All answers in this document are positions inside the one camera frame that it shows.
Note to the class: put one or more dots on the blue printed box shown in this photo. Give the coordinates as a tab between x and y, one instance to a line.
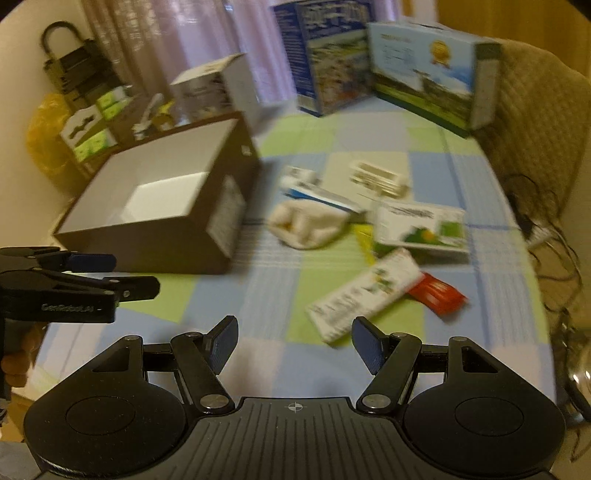
332	60

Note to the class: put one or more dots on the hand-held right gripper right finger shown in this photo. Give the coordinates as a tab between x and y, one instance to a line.
369	347

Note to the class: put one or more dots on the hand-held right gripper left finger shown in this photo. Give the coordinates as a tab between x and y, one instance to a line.
225	342

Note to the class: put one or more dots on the pale curtain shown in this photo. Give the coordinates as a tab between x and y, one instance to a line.
184	32

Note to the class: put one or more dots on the person's left hand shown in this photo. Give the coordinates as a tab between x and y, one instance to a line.
17	364

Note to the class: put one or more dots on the white cloth bundle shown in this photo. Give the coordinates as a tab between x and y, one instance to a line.
309	226

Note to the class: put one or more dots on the small green white box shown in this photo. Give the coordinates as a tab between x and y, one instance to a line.
113	101

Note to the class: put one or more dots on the checked tablecloth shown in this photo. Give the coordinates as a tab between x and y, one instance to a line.
300	138

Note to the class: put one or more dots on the beige padded chair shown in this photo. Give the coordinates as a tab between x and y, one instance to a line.
531	92

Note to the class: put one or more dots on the white power strip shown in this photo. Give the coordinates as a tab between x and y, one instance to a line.
538	237

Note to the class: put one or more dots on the brown cardboard box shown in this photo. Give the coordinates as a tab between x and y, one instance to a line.
184	240

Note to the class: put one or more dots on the long white green packet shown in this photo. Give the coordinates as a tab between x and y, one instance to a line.
360	295

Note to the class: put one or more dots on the white printed box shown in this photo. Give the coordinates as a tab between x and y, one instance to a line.
240	87

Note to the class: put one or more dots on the yellow packet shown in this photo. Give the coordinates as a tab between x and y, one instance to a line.
364	240

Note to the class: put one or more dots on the red packet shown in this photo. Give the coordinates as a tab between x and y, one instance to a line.
438	293

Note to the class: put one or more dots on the white bottle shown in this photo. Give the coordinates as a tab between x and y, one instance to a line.
147	115

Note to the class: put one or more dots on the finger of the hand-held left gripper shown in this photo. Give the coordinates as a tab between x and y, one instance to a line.
92	262
138	287

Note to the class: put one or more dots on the yellow plastic bag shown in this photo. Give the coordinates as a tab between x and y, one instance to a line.
44	138

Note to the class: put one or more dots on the green landscape printed box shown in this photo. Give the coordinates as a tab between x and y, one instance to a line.
415	69

